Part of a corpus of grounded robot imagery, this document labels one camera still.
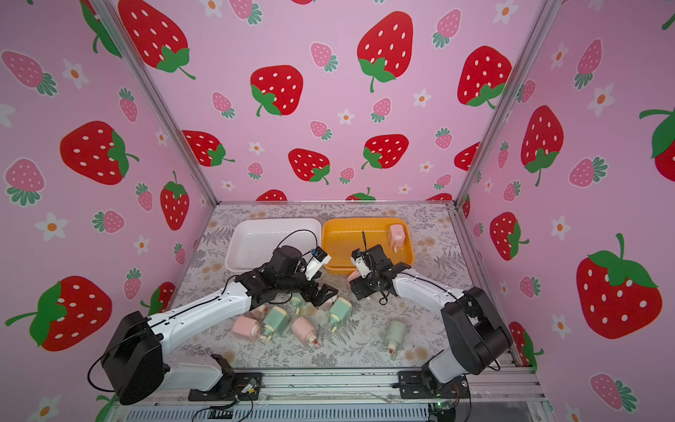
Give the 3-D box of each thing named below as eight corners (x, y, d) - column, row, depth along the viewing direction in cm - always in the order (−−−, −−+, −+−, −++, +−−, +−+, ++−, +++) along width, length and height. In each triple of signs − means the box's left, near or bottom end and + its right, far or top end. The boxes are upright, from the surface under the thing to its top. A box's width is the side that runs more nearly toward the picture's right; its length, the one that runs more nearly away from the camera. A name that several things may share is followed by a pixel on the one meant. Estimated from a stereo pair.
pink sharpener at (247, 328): (239, 342, 84) (229, 333, 77) (243, 325, 87) (234, 316, 81) (262, 342, 84) (254, 333, 77) (265, 325, 87) (258, 316, 81)
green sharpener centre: (325, 327, 87) (324, 318, 81) (340, 305, 92) (339, 295, 86) (338, 335, 85) (337, 327, 79) (352, 312, 90) (352, 302, 84)
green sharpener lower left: (262, 338, 85) (256, 331, 79) (279, 313, 90) (274, 304, 84) (276, 346, 83) (270, 338, 77) (291, 320, 89) (287, 311, 83)
